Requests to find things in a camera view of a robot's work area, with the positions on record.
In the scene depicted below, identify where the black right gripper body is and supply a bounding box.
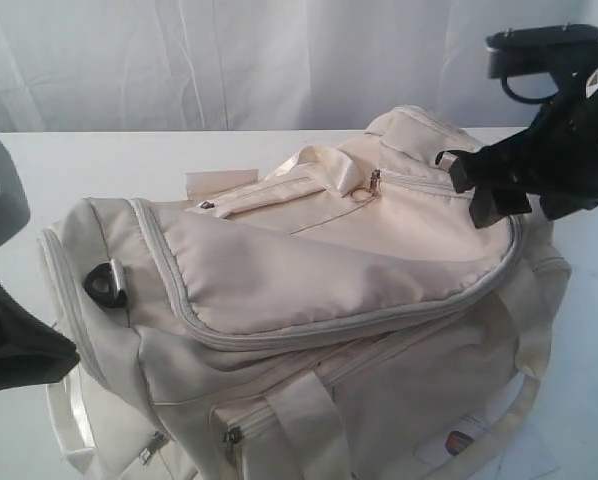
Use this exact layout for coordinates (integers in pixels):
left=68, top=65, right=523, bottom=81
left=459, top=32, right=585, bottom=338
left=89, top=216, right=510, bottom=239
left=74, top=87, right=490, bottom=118
left=508, top=66, right=598, bottom=220

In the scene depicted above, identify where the gold ring zipper pull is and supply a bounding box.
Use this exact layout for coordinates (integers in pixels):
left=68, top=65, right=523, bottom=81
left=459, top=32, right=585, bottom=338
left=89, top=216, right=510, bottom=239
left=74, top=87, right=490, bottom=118
left=350, top=169, right=381, bottom=203

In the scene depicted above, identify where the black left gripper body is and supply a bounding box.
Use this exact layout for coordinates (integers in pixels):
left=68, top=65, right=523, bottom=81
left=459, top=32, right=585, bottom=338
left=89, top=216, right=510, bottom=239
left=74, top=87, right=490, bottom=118
left=0, top=283, right=78, bottom=391

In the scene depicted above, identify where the cream fabric duffel bag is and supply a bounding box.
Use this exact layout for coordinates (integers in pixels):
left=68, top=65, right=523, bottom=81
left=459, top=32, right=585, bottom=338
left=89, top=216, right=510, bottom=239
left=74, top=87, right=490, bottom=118
left=40, top=106, right=570, bottom=479

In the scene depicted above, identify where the white card with colourful logo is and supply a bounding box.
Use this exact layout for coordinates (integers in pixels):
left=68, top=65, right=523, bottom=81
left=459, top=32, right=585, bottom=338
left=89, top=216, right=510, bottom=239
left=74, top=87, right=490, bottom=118
left=414, top=406, right=491, bottom=463

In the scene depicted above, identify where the white backdrop curtain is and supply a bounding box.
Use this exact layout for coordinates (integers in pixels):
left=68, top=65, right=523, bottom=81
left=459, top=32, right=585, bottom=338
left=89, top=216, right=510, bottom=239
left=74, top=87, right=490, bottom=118
left=0, top=1, right=598, bottom=132

